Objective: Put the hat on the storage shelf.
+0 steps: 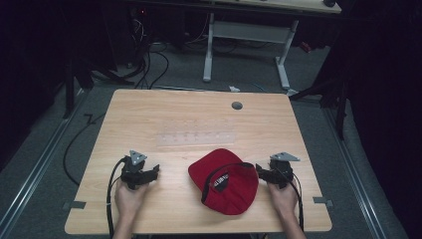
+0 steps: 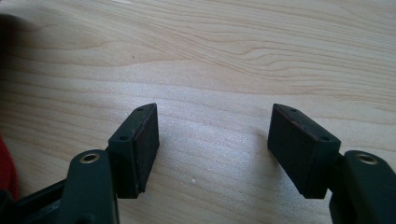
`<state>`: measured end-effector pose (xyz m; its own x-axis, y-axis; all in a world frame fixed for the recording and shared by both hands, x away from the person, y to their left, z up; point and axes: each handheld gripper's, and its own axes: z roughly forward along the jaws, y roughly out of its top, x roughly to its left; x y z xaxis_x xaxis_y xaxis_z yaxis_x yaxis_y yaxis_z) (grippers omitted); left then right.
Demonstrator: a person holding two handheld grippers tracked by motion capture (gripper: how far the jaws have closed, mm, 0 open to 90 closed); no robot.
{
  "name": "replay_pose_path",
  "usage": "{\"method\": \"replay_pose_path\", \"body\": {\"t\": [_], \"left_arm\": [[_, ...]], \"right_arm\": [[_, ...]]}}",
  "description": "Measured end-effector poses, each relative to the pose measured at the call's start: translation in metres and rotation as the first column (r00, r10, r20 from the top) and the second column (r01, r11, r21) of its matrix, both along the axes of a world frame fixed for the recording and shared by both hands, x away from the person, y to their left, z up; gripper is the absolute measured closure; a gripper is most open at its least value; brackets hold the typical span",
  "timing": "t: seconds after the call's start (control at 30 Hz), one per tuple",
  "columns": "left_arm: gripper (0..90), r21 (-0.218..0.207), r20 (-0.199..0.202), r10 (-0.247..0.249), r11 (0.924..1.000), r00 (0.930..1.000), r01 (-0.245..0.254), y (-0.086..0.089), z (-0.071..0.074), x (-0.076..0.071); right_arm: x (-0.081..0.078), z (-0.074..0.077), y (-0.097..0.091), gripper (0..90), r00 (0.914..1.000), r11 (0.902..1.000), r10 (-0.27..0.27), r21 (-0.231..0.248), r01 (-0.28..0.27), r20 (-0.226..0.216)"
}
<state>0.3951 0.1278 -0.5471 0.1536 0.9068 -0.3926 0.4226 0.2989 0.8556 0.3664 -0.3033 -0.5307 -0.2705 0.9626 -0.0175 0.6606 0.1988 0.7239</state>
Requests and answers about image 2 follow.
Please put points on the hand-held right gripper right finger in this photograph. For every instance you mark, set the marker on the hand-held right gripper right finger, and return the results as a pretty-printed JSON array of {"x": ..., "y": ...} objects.
[{"x": 306, "y": 155}]

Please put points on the red cloth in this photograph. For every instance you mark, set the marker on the red cloth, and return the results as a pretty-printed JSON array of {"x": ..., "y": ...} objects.
[{"x": 7, "y": 174}]

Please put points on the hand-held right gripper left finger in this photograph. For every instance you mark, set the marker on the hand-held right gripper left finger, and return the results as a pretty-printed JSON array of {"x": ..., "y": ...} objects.
[{"x": 134, "y": 155}]

